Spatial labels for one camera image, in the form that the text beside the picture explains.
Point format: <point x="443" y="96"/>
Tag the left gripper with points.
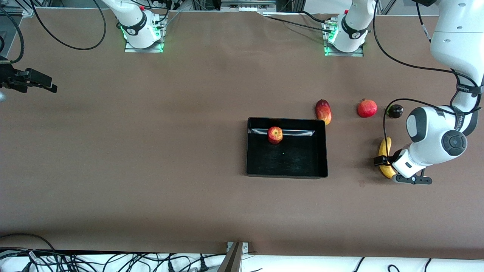
<point x="393" y="156"/>

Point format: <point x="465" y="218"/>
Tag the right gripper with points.
<point x="12" y="80"/>

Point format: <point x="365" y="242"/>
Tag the yellow banana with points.
<point x="385" y="147"/>

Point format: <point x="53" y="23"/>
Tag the black plastic box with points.
<point x="295" y="158"/>

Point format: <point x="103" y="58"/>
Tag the red apple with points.
<point x="275" y="135"/>

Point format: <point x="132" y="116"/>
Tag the dark purple mangosteen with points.
<point x="396" y="112"/>

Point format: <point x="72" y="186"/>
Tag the red pomegranate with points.
<point x="367" y="108"/>

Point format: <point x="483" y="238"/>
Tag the red yellow mango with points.
<point x="323" y="111"/>

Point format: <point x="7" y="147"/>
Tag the brown table cover sheet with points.
<point x="189" y="207"/>

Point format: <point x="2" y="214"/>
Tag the white power strip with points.
<point x="247" y="5"/>

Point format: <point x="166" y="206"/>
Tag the aluminium frame profile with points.
<point x="467" y="15"/>
<point x="17" y="9"/>

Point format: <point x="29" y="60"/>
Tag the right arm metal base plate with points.
<point x="130" y="49"/>

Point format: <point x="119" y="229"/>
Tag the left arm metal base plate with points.
<point x="359" y="53"/>

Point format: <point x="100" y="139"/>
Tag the metal camera stand pole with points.
<point x="232" y="260"/>

